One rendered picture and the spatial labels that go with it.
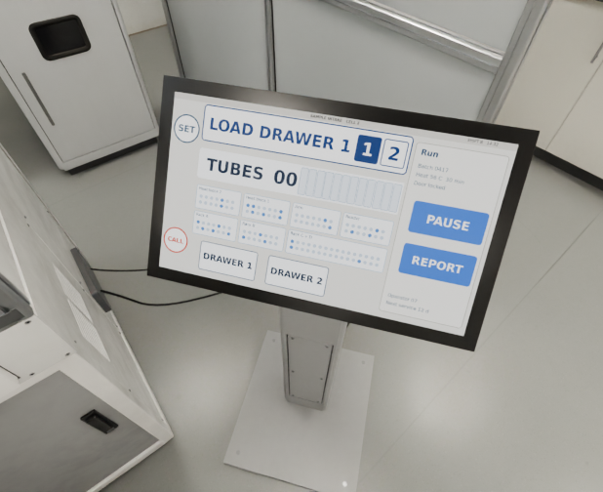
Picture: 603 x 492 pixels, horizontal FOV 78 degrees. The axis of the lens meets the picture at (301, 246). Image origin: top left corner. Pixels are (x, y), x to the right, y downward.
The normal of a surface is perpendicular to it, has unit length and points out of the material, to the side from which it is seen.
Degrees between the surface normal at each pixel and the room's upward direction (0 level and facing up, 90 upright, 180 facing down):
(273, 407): 3
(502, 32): 90
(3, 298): 90
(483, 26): 90
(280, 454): 3
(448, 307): 50
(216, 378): 0
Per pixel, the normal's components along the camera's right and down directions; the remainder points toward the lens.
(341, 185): -0.18, 0.18
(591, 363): 0.01, -0.62
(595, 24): -0.76, 0.51
